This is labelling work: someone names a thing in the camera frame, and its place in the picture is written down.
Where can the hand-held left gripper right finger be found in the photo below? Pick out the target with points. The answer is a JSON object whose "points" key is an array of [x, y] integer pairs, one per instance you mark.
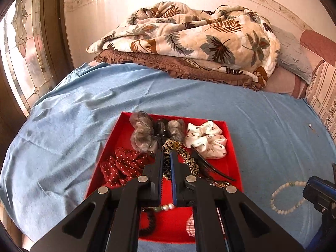
{"points": [[173, 181]]}

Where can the stained glass window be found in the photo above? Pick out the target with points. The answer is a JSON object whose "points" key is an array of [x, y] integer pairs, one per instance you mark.
{"points": [[23, 52]]}

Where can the wooden window frame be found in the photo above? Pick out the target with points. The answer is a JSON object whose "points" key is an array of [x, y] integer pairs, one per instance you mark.
{"points": [[55, 31]]}

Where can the grey brown sheer scrunchie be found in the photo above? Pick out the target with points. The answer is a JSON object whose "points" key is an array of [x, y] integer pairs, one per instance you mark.
{"points": [[177, 130]]}

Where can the pink striped pillow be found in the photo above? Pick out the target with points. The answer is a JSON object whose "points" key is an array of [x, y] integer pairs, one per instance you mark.
{"points": [[286, 82]]}

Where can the grey blue pillow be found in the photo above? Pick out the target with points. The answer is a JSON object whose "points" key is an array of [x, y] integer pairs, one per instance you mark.
{"points": [[294, 52]]}

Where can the red dotted scrunchie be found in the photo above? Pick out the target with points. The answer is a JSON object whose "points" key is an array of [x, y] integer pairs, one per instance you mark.
{"points": [[123, 162]]}

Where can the leopard print scrunchie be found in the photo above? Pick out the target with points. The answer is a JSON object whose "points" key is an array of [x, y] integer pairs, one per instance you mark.
{"points": [[183, 154]]}

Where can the leaf print blanket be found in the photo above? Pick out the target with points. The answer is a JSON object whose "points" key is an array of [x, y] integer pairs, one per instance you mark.
{"points": [[197, 36]]}

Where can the floral striped pillow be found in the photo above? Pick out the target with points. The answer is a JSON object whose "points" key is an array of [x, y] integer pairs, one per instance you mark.
{"points": [[323, 94]]}

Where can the red tray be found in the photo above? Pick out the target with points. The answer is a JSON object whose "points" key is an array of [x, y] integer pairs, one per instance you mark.
{"points": [[170, 224]]}

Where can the black glitter scrunchie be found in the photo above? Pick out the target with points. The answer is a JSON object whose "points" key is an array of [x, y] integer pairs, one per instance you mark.
{"points": [[161, 128]]}

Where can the white dotted scrunchie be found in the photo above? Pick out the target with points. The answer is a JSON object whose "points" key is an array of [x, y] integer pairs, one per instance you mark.
{"points": [[207, 141]]}

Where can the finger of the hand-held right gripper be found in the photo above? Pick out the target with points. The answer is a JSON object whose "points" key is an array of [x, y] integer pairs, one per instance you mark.
{"points": [[319, 194], [334, 172]]}

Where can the small metal pin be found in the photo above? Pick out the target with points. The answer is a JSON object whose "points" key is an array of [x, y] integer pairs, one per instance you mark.
{"points": [[312, 128]]}

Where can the gold patterned hair clip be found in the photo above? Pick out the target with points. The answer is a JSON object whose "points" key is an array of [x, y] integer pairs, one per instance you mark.
{"points": [[218, 184]]}

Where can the red checked scrunchie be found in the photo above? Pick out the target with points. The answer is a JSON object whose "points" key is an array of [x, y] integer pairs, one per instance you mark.
{"points": [[190, 228]]}

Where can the brown ruffled blanket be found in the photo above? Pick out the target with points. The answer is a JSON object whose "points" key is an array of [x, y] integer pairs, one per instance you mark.
{"points": [[157, 61]]}

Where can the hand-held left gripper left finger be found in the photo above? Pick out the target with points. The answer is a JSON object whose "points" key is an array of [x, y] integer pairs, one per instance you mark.
{"points": [[158, 181]]}

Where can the blue bed sheet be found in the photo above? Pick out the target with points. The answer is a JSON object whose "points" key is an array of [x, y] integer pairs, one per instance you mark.
{"points": [[78, 110]]}

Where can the black hair claw clip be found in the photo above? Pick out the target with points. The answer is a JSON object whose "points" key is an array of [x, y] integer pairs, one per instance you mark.
{"points": [[207, 166]]}

